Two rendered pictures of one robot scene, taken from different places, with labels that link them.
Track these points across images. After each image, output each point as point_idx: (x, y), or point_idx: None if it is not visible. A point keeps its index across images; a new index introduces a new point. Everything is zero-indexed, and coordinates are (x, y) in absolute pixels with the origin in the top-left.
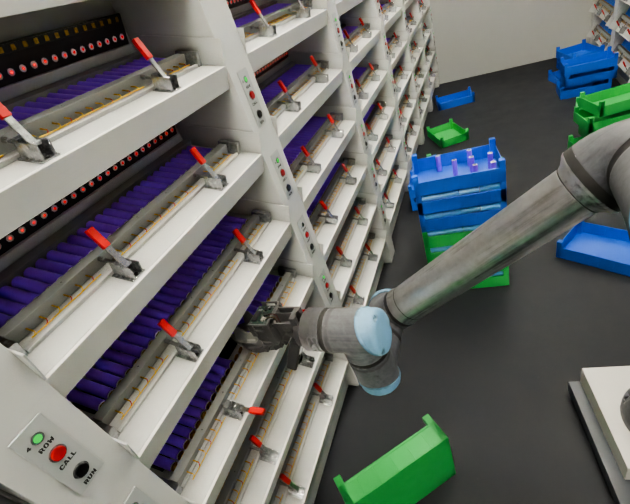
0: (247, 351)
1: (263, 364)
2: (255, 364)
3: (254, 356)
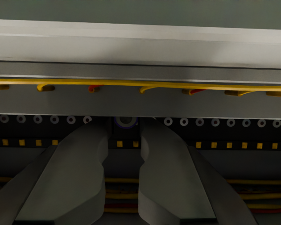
0: (191, 117)
1: (272, 55)
2: (250, 63)
3: (188, 65)
